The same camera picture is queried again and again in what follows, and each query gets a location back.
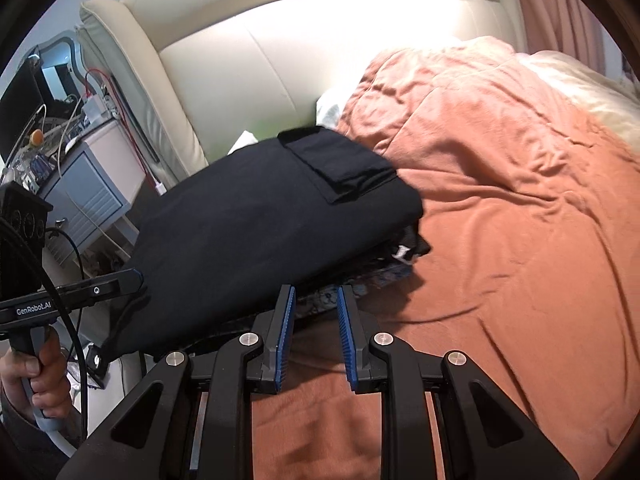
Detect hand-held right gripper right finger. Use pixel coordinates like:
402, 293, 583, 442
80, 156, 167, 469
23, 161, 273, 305
336, 285, 581, 480

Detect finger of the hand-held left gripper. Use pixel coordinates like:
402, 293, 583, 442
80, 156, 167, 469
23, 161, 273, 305
84, 341, 110, 380
57, 269, 146, 308

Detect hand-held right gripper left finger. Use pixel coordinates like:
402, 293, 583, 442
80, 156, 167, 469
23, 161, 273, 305
56, 284, 297, 480

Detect black pants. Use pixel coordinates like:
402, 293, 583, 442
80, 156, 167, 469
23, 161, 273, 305
102, 127, 431, 361

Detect person's left forearm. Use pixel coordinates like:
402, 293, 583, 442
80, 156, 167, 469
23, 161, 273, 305
0, 400, 81, 461

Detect person's left hand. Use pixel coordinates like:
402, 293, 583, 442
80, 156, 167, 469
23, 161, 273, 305
0, 332, 73, 421

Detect blue patterned cloth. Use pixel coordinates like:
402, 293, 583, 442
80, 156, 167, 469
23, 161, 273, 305
295, 260, 416, 321

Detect blue printed box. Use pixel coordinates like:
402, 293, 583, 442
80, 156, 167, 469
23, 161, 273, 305
10, 152, 53, 186

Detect blue nightstand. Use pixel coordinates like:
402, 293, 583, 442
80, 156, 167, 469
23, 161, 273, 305
40, 120, 146, 266

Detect black monitor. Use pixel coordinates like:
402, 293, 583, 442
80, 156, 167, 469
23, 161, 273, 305
0, 62, 46, 161

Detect white charger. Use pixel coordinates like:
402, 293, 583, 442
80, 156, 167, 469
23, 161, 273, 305
82, 97, 113, 121

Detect brown fleece blanket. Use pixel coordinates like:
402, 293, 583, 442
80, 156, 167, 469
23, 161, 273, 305
245, 47, 640, 480

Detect cream padded headboard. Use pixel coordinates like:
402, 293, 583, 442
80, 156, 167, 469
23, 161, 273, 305
80, 0, 528, 186

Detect pink curtain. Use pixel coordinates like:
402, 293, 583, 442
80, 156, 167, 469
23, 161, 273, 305
505, 0, 626, 78

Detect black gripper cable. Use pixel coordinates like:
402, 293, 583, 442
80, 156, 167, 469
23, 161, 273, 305
42, 227, 91, 441

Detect red cable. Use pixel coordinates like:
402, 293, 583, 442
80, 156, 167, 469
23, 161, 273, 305
82, 67, 166, 193

